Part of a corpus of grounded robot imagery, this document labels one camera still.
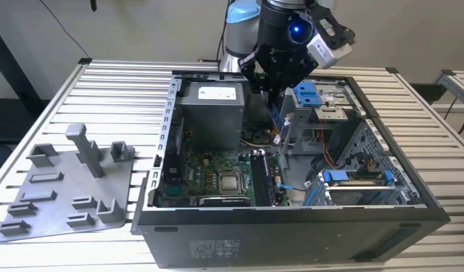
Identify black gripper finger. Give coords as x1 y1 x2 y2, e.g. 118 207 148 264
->
240 46 274 105
275 61 319 103

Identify RAM stick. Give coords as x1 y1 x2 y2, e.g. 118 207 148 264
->
261 155 278 206
267 92 284 129

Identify grey plastic parts rack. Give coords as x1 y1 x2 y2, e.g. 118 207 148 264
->
0 123 137 243

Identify black RAM slot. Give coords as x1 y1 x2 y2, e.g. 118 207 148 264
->
249 151 264 207

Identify blue drive latch clip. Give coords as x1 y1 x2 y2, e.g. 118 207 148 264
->
302 95 320 109
294 80 316 96

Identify silver metal drive cage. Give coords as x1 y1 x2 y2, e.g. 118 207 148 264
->
279 78 367 155

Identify grey power supply unit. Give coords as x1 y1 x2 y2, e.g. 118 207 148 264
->
175 82 248 151

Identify CPU socket metal cover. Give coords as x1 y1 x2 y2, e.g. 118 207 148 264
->
215 168 247 197

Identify green motherboard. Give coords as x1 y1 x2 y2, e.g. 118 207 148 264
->
157 148 292 208

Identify blue disk carrier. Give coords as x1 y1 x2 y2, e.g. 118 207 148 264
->
318 169 397 189

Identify silver CPU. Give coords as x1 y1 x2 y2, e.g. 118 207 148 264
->
220 175 241 195

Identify metal slat side table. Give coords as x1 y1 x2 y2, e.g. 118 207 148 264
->
430 69 464 114

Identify black graphics card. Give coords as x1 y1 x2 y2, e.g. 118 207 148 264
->
197 196 252 208

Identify metal disk bay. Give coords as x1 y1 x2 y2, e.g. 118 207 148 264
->
302 167 422 207

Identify black open PC case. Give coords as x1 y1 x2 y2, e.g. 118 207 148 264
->
130 69 451 269

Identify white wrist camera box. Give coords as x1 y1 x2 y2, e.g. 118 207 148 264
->
306 11 356 70

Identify power supply wire bundle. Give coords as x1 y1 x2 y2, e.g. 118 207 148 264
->
240 127 283 148

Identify orange wire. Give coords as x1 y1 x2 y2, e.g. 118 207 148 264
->
316 129 336 171

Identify thin black wall wire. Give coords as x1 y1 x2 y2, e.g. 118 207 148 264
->
37 0 90 59

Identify black desk frame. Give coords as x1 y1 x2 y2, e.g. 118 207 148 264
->
0 18 49 142

